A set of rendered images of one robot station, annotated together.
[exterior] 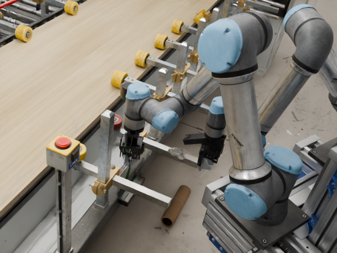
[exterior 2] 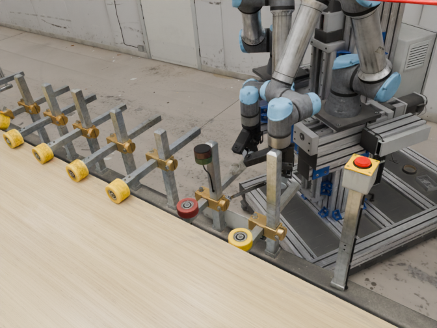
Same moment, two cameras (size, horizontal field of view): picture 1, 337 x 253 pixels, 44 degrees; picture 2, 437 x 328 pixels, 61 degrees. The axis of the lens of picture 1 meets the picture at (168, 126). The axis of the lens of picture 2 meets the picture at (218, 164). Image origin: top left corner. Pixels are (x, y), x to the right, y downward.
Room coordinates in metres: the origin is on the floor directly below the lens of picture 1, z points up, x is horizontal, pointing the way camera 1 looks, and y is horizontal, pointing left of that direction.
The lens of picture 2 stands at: (0.93, 1.13, 1.82)
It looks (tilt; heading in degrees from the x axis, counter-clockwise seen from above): 36 degrees down; 292
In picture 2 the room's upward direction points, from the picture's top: 5 degrees counter-clockwise
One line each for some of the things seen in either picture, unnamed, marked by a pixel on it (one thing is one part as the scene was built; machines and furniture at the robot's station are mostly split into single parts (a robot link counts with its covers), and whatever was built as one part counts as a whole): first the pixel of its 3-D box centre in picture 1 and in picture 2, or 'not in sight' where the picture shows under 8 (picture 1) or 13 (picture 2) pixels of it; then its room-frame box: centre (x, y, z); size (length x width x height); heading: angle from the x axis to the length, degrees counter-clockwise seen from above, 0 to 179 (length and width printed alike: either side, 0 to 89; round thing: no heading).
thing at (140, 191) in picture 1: (119, 182); (270, 217); (1.14, 0.15, 0.83); 0.43 x 0.03 x 0.04; 73
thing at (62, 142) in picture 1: (62, 143); (362, 163); (0.87, 0.28, 1.22); 0.04 x 0.04 x 0.02
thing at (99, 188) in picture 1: (106, 179); (267, 227); (1.14, 0.20, 0.83); 0.13 x 0.06 x 0.05; 163
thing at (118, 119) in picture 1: (112, 128); (188, 215); (1.43, 0.24, 0.85); 0.08 x 0.08 x 0.11
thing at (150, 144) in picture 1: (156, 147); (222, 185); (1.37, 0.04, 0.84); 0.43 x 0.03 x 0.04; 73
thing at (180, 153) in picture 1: (178, 150); (235, 166); (1.34, -0.06, 0.87); 0.09 x 0.07 x 0.02; 73
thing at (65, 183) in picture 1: (63, 213); (348, 240); (0.87, 0.28, 0.93); 0.05 x 0.04 x 0.45; 163
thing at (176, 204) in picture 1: (176, 205); not in sight; (1.80, -0.14, 0.04); 0.30 x 0.08 x 0.08; 163
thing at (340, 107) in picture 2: (267, 197); (343, 98); (0.95, -0.35, 1.09); 0.15 x 0.15 x 0.10
